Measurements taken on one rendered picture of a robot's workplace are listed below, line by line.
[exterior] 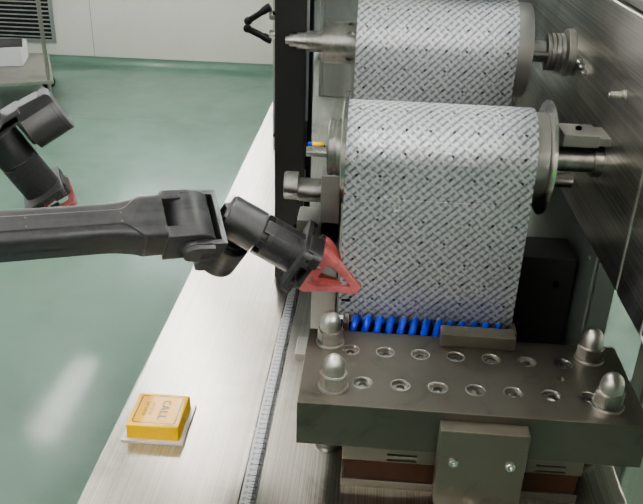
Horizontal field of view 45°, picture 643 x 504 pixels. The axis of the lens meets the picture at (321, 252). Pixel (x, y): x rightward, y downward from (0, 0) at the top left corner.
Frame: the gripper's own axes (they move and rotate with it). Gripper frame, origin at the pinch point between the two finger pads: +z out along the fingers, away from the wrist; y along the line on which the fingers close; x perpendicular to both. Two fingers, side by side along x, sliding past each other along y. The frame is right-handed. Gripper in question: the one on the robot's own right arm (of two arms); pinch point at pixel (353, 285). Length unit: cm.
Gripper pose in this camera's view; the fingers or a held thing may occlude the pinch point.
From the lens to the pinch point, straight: 104.3
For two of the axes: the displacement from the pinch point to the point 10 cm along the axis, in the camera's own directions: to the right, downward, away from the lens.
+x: 5.1, -7.4, -4.3
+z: 8.6, 4.8, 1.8
